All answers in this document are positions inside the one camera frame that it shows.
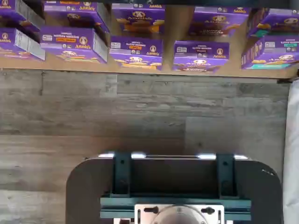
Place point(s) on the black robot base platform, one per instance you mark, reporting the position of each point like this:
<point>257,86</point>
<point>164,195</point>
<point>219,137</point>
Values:
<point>84,186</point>

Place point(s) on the teal metal base frame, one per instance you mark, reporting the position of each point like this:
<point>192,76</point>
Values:
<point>121,177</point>

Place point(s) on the purple Annie's box teal band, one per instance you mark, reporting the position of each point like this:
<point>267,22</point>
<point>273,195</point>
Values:
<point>278,22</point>
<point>275,49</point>

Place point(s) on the purple Annie's box brown band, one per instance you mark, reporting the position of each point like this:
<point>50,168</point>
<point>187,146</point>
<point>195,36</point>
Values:
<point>201,51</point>
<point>217,21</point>

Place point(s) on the purple Annie's box orange band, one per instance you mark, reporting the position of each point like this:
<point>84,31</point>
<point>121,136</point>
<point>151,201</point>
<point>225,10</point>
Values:
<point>135,45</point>
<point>67,38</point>
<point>137,18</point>
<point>77,14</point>

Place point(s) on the purple Annie's macaroni box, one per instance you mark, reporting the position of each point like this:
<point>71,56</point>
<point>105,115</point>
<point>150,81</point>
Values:
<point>14,39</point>
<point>11,9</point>

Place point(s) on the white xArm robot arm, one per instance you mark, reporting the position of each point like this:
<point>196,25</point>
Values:
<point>178,217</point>

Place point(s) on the wooden shelf board under purple boxes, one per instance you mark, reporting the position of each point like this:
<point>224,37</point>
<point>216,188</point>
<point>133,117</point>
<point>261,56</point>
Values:
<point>175,28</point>

